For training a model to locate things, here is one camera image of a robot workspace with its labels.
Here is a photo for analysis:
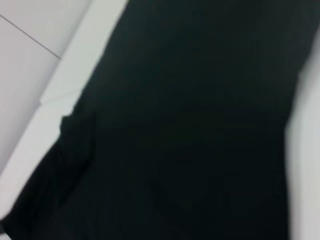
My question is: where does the black shirt with FREE print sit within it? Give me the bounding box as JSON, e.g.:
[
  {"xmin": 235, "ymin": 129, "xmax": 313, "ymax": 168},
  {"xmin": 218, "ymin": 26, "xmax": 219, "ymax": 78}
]
[{"xmin": 0, "ymin": 0, "xmax": 320, "ymax": 240}]

